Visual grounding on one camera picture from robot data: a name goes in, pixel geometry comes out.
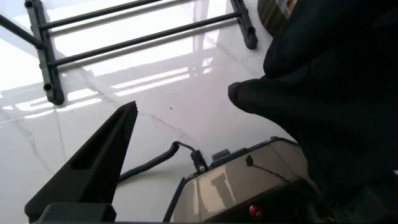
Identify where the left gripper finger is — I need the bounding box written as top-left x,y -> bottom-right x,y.
24,101 -> 139,223

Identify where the black garment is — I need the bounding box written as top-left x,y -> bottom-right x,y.
228,0 -> 398,224

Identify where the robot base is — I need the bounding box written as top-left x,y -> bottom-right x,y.
163,136 -> 327,223

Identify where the black clothes rack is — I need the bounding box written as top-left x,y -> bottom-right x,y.
0,0 -> 259,106

